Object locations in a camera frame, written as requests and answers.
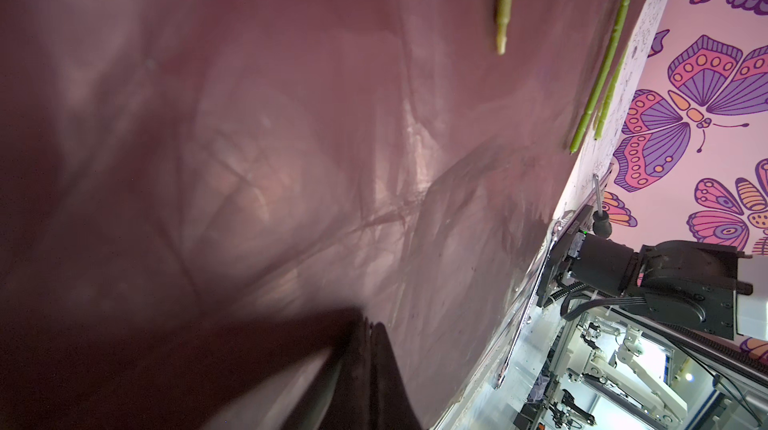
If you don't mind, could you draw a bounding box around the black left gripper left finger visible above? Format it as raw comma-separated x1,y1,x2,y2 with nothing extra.
282,318,372,429

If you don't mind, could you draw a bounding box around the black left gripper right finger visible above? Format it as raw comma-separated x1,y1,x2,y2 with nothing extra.
369,323,422,430

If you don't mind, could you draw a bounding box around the dark red wrapping paper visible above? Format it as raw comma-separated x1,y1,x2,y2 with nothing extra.
1,0,618,429

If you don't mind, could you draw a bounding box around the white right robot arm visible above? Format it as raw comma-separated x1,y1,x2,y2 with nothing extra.
536,230,767,340

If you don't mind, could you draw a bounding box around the white fake rose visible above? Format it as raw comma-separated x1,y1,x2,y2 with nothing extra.
569,0,631,154

